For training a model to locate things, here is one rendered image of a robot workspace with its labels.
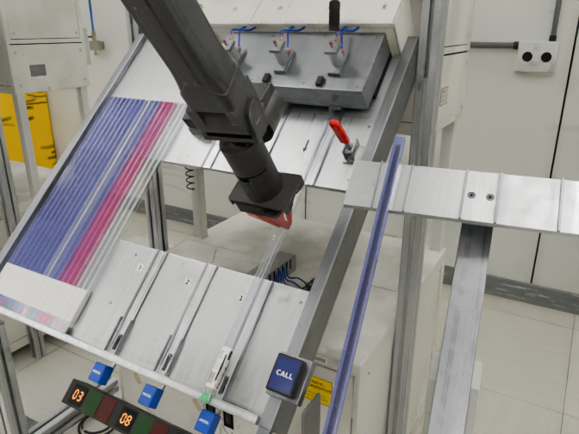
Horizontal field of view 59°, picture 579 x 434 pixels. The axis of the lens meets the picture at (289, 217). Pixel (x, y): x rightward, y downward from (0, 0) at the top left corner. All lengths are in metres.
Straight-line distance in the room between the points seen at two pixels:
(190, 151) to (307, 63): 0.28
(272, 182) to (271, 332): 0.22
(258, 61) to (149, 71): 0.34
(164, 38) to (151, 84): 0.71
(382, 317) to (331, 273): 0.42
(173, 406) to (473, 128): 1.75
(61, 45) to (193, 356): 1.57
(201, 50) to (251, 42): 0.52
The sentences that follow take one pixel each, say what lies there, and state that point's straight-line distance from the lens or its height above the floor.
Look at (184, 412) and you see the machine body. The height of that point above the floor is 0.31.
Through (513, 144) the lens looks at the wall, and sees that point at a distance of 2.49.
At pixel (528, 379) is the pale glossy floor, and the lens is 2.19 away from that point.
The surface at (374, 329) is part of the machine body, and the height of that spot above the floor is 0.62.
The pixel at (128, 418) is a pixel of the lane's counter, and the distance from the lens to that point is 0.89.
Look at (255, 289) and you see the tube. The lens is 0.79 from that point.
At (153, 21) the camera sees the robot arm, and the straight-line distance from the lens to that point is 0.53.
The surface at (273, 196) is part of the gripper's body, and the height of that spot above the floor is 1.00.
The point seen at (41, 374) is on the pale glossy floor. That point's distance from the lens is 2.23.
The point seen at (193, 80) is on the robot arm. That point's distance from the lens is 0.58.
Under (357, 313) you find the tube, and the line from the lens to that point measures 0.62.
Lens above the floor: 1.23
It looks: 20 degrees down
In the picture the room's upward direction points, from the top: straight up
